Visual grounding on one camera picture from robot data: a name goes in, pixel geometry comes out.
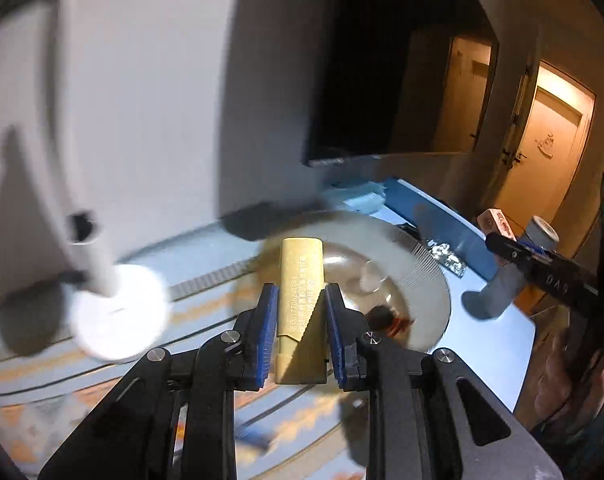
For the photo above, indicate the silver foil packet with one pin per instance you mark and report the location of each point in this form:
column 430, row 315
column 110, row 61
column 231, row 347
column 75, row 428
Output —
column 442, row 253

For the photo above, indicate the person's right hand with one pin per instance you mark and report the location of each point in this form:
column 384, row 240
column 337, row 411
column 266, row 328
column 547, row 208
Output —
column 553, row 399

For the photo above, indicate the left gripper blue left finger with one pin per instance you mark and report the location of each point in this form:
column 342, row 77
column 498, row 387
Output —
column 259, row 339

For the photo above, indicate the clear plastic cup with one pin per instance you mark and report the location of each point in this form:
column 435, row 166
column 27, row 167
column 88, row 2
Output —
column 372, row 277

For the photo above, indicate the white desk lamp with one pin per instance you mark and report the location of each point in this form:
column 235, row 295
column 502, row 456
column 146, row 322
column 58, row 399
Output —
column 59, row 278

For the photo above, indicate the wooden door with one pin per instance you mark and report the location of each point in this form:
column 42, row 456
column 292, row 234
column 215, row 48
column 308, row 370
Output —
column 549, row 150

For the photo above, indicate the black wall television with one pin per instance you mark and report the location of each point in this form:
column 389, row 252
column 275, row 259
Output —
column 402, row 77

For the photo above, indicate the amber ribbed glass bowl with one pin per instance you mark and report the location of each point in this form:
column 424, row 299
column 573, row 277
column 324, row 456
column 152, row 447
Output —
column 415, row 286

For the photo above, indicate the red figurine toy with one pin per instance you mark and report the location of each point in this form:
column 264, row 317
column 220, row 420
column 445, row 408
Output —
column 385, row 320

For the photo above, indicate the grey cylindrical speaker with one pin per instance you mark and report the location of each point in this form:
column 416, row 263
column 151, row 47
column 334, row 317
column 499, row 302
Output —
column 505, row 286

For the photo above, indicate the pink cartoon card box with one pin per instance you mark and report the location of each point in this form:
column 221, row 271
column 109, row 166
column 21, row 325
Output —
column 493, row 220

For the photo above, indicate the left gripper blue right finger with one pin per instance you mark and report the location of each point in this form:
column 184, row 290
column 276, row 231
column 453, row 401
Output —
column 344, row 328

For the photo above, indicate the blue tissue pack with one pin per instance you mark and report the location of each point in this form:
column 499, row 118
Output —
column 364, row 197

